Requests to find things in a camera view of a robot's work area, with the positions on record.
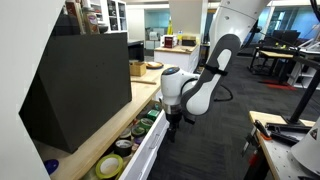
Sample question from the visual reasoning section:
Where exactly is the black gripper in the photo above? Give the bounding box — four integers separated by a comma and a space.
165, 112, 184, 144

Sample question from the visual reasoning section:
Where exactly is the white drawer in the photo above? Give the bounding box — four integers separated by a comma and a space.
81, 99, 170, 180

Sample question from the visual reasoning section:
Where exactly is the small green box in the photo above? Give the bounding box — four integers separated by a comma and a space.
146, 109, 161, 122

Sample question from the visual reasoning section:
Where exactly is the green tape roll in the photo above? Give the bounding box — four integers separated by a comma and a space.
130, 124, 147, 139
138, 117, 155, 131

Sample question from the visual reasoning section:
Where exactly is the grey tape roll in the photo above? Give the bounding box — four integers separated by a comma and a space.
118, 127, 133, 141

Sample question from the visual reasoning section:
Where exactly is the black tape roll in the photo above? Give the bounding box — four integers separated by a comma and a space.
113, 139, 134, 158

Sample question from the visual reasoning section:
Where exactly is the wooden stick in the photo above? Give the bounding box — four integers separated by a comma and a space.
130, 78, 158, 86

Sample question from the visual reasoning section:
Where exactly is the yellow-green tape roll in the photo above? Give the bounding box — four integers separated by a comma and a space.
95, 153, 125, 180

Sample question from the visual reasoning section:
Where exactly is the brown plate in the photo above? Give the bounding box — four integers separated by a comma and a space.
145, 61, 165, 70

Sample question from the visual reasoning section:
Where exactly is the small wooden box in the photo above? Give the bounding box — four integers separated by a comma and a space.
129, 60, 148, 78

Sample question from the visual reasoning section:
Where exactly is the white island cabinet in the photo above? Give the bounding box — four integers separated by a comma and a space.
153, 44, 201, 73

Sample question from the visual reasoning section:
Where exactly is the black appliance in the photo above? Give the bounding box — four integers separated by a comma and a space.
127, 40, 145, 63

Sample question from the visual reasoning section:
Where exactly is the orange black bar clamp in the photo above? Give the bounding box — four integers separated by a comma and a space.
253, 119, 273, 141

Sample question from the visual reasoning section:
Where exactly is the red box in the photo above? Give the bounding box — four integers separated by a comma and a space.
163, 35, 175, 49

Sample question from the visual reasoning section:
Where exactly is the dark box on island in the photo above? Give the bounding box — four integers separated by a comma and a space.
181, 35, 198, 47

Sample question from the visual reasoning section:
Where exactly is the large black box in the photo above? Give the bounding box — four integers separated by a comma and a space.
18, 32, 133, 154

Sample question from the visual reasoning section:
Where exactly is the white workbench with wood edge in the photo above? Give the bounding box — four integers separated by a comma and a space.
243, 110, 320, 180

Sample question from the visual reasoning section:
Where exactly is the blue round lid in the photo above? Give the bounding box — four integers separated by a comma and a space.
43, 158, 60, 176

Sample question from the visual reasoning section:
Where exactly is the black office desk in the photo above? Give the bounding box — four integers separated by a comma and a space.
249, 29, 303, 76

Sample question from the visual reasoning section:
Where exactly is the white shelf unit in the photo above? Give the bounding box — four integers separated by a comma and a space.
87, 0, 129, 35

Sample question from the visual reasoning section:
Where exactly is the white cone shaped housing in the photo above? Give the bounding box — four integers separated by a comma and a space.
290, 115, 320, 177

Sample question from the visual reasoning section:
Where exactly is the jar with orange label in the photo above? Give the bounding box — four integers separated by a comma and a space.
81, 6, 101, 36

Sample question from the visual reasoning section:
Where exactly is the black stand pole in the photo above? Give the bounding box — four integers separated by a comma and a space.
265, 68, 320, 147

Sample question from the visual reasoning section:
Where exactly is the brown bottle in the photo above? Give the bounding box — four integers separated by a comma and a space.
64, 0, 86, 36

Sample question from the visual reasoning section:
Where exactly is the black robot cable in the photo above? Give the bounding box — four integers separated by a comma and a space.
213, 84, 235, 103

